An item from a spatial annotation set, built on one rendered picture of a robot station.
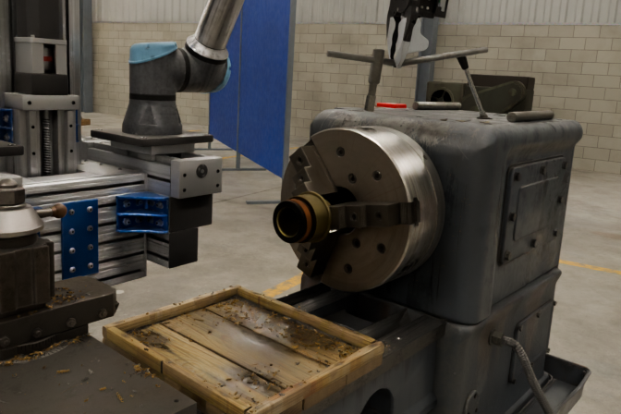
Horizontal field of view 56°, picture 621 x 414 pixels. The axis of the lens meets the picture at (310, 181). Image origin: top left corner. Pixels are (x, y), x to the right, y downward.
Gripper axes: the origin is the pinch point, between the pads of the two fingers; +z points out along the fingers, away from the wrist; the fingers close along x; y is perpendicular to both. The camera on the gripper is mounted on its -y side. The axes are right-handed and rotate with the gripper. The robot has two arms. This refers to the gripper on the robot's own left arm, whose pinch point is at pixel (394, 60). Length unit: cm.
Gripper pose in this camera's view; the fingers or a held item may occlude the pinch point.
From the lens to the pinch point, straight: 112.5
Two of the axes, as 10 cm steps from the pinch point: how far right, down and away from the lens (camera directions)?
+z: -1.3, 9.6, 2.4
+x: -3.2, -2.8, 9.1
